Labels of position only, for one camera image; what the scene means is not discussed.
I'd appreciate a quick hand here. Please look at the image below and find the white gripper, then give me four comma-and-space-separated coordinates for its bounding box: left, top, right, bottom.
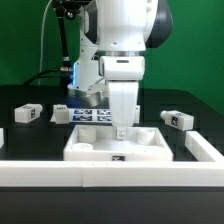
100, 56, 145, 140

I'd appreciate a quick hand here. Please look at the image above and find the white square tabletop part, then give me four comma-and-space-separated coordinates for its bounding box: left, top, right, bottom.
63, 125, 173, 162

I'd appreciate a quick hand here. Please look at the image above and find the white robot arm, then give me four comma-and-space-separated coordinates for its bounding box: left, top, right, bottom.
68, 0, 173, 139

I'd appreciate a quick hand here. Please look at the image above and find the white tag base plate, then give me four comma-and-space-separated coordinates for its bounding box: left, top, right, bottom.
49, 104, 141, 125

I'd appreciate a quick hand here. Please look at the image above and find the black cable bundle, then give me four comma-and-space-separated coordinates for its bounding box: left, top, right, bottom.
22, 68, 73, 87

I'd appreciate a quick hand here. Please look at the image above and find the white U-shaped obstacle wall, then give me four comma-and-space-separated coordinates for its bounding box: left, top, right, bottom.
0, 131, 224, 187

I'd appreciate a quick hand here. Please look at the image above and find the white cable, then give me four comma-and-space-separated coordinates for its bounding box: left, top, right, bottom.
38, 0, 54, 86

